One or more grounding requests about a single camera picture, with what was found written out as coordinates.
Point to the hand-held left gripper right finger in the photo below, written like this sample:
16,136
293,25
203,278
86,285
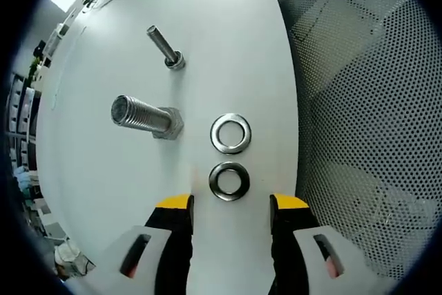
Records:
286,239

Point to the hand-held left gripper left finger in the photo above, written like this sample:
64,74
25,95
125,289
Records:
172,239

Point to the large steel washer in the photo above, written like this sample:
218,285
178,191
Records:
212,181
214,133

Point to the large threaded stud bolt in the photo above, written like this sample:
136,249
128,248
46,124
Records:
145,117

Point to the small threaded stud bolt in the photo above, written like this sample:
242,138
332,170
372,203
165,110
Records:
160,43

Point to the white plastic bag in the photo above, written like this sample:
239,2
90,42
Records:
67,253

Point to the grey mesh office chair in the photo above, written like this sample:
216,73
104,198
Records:
362,119

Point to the shelf with white bins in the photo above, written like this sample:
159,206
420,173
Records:
20,101

